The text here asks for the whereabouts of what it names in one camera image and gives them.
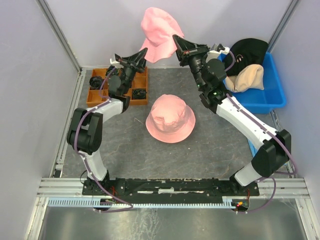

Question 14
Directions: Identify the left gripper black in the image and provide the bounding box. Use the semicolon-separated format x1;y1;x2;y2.
118;48;149;95

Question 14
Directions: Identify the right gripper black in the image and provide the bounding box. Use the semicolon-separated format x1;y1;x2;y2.
172;36;211;91

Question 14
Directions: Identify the pink bucket hat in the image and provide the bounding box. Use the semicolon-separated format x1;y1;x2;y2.
145;94;196;144
140;7;185;64

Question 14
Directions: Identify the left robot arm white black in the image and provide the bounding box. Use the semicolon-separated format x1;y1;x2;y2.
66;47;148;195

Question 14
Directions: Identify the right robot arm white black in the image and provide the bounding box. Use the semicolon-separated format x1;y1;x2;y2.
172;34;293;196

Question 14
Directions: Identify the rolled black belt top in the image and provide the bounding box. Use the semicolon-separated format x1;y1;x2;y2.
105;65;119;77

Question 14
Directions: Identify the orange compartment tray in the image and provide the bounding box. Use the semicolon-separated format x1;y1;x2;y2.
86;67;149;108

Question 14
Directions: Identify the rolled black belt left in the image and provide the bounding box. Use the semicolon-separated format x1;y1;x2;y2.
89;76;104;90

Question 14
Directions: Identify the black cap with logo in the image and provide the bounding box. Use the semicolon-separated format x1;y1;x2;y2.
226;38;269;77

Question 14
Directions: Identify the beige hat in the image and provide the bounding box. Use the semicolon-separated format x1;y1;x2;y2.
225;64;264;93

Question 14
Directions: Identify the blue plastic bin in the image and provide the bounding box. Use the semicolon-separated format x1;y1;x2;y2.
231;52;287;114

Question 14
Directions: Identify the blue cloth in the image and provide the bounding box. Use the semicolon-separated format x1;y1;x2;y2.
247;139;258;157

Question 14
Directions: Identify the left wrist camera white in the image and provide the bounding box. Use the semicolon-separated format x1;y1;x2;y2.
109;55;123;69

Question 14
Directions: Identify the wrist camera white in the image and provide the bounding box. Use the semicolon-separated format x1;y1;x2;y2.
210;43;230;55
109;55;123;69

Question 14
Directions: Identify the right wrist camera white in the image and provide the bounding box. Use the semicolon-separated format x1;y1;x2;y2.
210;43;230;55

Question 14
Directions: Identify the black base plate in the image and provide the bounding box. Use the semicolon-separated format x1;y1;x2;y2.
81;176;261;204

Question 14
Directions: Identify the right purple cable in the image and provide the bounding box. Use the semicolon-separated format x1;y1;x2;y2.
223;49;299;215

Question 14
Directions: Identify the light blue cable duct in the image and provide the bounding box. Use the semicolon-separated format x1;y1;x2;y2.
47;197;236;209

